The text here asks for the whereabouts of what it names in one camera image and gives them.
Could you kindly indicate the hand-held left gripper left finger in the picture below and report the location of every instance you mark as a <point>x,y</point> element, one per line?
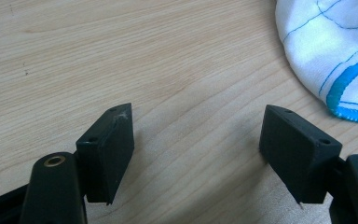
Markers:
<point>108,155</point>

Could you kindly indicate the white cloth with blue grid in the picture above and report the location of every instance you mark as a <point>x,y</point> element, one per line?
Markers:
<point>326,43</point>

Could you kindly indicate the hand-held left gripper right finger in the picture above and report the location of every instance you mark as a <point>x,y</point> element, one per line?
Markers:
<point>295,155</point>

